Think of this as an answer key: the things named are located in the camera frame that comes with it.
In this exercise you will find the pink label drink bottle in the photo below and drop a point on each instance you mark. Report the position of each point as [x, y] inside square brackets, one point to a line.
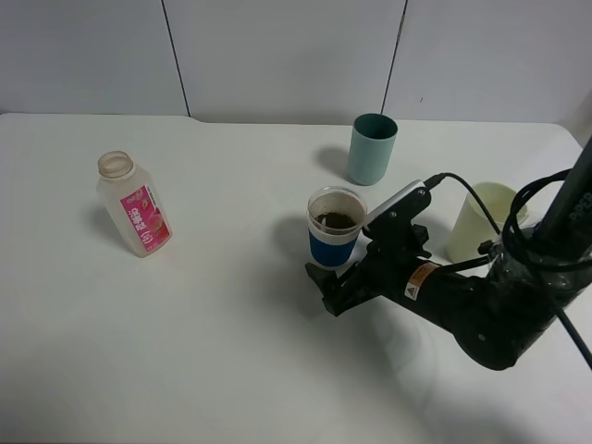
[130, 198]

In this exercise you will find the teal plastic cup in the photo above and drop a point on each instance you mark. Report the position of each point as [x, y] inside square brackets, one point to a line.
[372, 140]

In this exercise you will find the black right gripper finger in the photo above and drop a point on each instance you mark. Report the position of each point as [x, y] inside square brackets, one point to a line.
[418, 238]
[358, 284]

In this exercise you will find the blue sleeve glass cup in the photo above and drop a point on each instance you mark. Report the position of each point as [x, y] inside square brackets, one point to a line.
[335, 217]

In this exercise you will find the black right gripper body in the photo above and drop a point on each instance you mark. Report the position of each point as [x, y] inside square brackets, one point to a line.
[406, 275]

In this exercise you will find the pale green plastic cup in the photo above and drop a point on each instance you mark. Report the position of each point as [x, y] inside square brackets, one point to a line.
[472, 226]

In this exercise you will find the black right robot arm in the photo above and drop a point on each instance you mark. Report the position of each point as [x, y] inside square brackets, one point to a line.
[498, 304]

